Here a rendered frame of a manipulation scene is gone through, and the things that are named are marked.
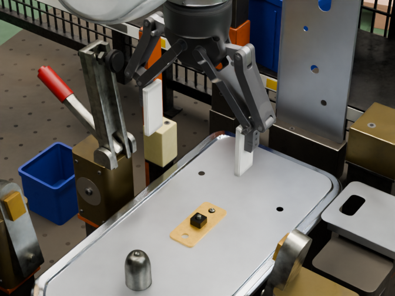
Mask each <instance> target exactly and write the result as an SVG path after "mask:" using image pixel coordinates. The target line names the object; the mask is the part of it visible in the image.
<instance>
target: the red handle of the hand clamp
mask: <svg viewBox="0 0 395 296"><path fill-rule="evenodd" d="M38 72H39V74H38V75H37V77H38V78H39V79H40V80H41V81H42V82H43V83H44V85H45V86H46V87H47V88H48V89H49V90H50V91H51V92H52V93H53V94H54V95H55V96H56V98H57V99H58V100H59V101H60V102H61V103H62V104H64V105H65V106H66V107H67V108H68V109H69V110H70V111H71V112H72V113H73V114H74V115H75V116H76V118H77V119H78V120H79V121H80V122H81V123H82V124H83V125H84V126H85V127H86V128H87V129H88V131H89V132H90V133H91V134H92V135H93V136H94V137H95V139H96V140H98V138H97V135H96V130H95V125H94V122H93V117H92V113H91V112H90V111H89V110H88V109H87V108H86V107H85V106H84V105H83V104H82V103H81V101H80V100H79V99H78V98H77V97H76V96H75V95H74V92H73V91H72V90H71V89H70V88H69V86H68V85H67V84H66V83H65V82H64V81H63V80H62V79H61V78H60V77H59V76H58V75H57V74H56V72H55V71H54V70H53V69H52V68H51V67H50V66H47V67H45V66H42V67H41V68H40V69H39V70H38ZM112 139H113V145H114V148H115V153H116V156H117V155H119V154H120V153H121V152H122V150H123V146H122V145H121V144H120V143H118V142H117V141H116V139H115V138H114V137H113V136H112Z"/></svg>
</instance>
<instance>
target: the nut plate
mask: <svg viewBox="0 0 395 296"><path fill-rule="evenodd" d="M210 208H214V209H215V212H214V213H209V212H208V211H209V210H210ZM198 214H200V215H201V216H202V219H201V220H196V216H197V215H198ZM226 215H227V211H226V210H224V209H222V208H220V207H218V206H216V205H214V204H212V203H210V202H204V203H202V204H201V205H200V206H199V207H198V208H197V209H196V210H195V211H194V212H193V213H192V214H190V215H189V216H188V217H187V218H186V219H185V220H183V221H182V222H181V223H180V224H179V225H178V226H177V227H176V228H175V229H174V230H173V231H172V232H171V233H170V238H172V239H174V240H175V241H177V242H179V243H181V244H183V245H185V246H187V247H193V246H195V245H196V244H197V243H198V242H199V241H200V240H201V239H202V238H203V237H204V236H205V235H206V234H207V233H208V232H209V231H210V230H211V229H212V228H213V227H214V226H215V225H216V224H217V223H218V222H219V221H220V220H222V219H223V218H224V217H225V216H226ZM183 235H188V236H189V237H188V238H182V236H183Z"/></svg>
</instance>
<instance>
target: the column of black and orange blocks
mask: <svg viewBox="0 0 395 296"><path fill-rule="evenodd" d="M248 15H249V0H232V23H231V26H230V30H229V38H230V40H231V43H232V44H234V45H239V46H245V45H246V44H247V43H249V42H250V20H248ZM221 68H222V64H221V63H220V64H218V65H217V67H215V69H216V70H217V71H219V70H220V69H221ZM239 125H240V123H239V121H238V120H237V118H236V116H235V114H234V113H233V111H232V110H231V108H230V106H229V105H228V103H227V101H226V100H225V98H224V97H223V95H222V93H221V92H220V90H219V88H218V87H217V85H216V84H215V83H213V82H212V108H211V109H210V110H209V134H212V133H214V132H218V131H222V130H225V131H229V132H232V133H234V134H236V128H237V127H238V126H239Z"/></svg>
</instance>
